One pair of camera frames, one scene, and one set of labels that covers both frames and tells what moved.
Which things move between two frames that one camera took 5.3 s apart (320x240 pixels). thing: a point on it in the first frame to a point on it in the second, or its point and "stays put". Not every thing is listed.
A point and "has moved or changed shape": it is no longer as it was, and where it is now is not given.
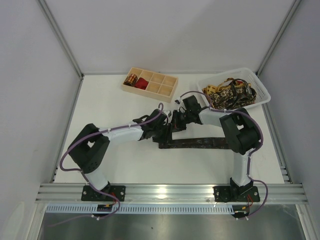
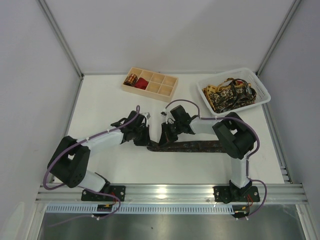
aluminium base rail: x=170 y=193 stays put
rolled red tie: x=141 y=83 stays put
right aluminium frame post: x=294 y=7 stays put
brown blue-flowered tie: x=219 y=143 has moved or changed shape
